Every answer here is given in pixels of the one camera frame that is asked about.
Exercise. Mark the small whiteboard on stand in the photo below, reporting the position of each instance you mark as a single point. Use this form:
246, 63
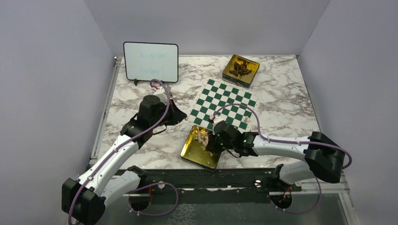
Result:
146, 61

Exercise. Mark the gold tin dark pieces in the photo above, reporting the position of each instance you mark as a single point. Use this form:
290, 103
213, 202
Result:
242, 81

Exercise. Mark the pile of dark chess pieces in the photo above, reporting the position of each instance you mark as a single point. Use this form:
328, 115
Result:
240, 69

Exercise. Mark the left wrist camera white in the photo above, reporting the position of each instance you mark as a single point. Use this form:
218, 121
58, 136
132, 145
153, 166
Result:
161, 93

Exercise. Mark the gold tin white pieces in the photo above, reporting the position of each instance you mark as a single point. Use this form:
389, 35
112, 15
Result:
195, 152

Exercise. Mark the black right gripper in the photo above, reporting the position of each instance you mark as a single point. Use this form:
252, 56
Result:
213, 148

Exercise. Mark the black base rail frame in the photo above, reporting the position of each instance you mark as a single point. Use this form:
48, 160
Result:
199, 186

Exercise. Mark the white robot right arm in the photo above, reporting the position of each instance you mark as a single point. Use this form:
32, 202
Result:
317, 156

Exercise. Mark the green white chess board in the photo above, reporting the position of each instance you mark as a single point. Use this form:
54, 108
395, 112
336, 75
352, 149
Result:
219, 96

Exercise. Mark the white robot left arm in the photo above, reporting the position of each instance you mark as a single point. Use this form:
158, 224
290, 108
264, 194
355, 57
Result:
86, 198

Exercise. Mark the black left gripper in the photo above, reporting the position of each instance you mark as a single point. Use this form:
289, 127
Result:
177, 115

